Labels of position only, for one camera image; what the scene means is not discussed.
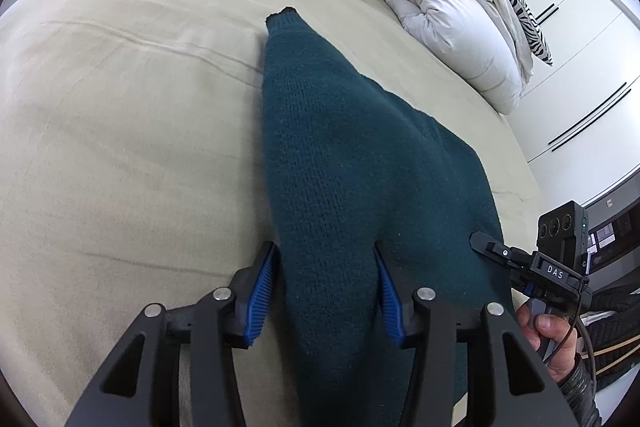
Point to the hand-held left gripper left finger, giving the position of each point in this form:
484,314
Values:
260,297

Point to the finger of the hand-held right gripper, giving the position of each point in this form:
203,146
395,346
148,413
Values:
495,249

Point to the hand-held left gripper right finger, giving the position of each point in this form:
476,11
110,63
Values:
387,297

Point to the dark green knit sweater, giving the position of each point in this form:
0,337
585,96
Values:
340,167

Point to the person's right forearm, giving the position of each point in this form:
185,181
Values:
577,397

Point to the person's right hand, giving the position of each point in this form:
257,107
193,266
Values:
550,337

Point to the dark shelf unit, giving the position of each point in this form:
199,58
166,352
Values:
615,237

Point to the white wardrobe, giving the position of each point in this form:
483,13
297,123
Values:
575,57

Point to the white duvet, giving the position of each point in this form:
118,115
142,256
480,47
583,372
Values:
450,22

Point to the bed with beige sheet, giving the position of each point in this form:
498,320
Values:
125,107

